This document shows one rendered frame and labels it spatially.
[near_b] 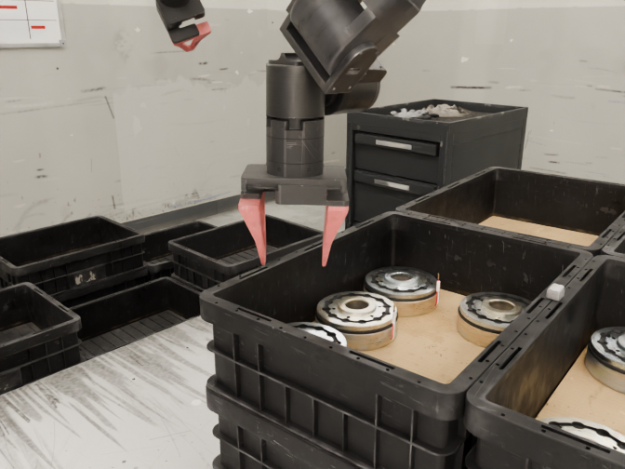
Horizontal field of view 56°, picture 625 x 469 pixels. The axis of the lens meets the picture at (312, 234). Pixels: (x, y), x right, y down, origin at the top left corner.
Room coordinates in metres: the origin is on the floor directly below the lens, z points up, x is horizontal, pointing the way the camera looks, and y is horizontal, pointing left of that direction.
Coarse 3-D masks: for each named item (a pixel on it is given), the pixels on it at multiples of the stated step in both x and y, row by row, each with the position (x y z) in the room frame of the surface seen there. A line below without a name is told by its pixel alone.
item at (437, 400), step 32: (448, 224) 0.80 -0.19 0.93; (288, 256) 0.68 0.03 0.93; (576, 256) 0.69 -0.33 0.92; (224, 288) 0.58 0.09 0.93; (224, 320) 0.54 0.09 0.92; (256, 320) 0.51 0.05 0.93; (288, 352) 0.48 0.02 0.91; (320, 352) 0.46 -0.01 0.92; (352, 352) 0.45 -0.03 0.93; (384, 384) 0.42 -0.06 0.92; (416, 384) 0.40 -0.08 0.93; (448, 384) 0.40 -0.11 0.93; (448, 416) 0.39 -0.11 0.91
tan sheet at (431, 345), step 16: (448, 304) 0.75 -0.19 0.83; (400, 320) 0.70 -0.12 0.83; (416, 320) 0.70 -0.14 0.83; (432, 320) 0.70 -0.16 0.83; (448, 320) 0.70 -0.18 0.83; (400, 336) 0.66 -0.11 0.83; (416, 336) 0.66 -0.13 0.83; (432, 336) 0.66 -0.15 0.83; (448, 336) 0.66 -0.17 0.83; (368, 352) 0.62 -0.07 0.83; (384, 352) 0.62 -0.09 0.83; (400, 352) 0.62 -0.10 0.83; (416, 352) 0.62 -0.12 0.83; (432, 352) 0.62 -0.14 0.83; (448, 352) 0.62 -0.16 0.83; (464, 352) 0.62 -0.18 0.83; (480, 352) 0.62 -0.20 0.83; (416, 368) 0.58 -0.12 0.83; (432, 368) 0.58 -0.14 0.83; (448, 368) 0.58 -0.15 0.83
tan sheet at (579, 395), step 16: (576, 368) 0.58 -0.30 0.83; (560, 384) 0.55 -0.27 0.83; (576, 384) 0.55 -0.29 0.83; (592, 384) 0.55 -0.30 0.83; (560, 400) 0.52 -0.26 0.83; (576, 400) 0.52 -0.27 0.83; (592, 400) 0.52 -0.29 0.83; (608, 400) 0.52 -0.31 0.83; (624, 400) 0.52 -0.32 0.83; (544, 416) 0.50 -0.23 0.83; (560, 416) 0.50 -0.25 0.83; (576, 416) 0.50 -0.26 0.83; (592, 416) 0.50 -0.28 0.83; (608, 416) 0.50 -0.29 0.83; (624, 416) 0.50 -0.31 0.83; (624, 432) 0.47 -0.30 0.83
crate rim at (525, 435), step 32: (608, 256) 0.68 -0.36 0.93; (576, 288) 0.58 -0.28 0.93; (544, 320) 0.51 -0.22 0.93; (512, 352) 0.45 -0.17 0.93; (480, 384) 0.40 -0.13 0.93; (480, 416) 0.37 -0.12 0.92; (512, 416) 0.36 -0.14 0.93; (512, 448) 0.35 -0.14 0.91; (544, 448) 0.34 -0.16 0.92; (576, 448) 0.33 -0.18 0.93; (608, 448) 0.33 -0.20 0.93
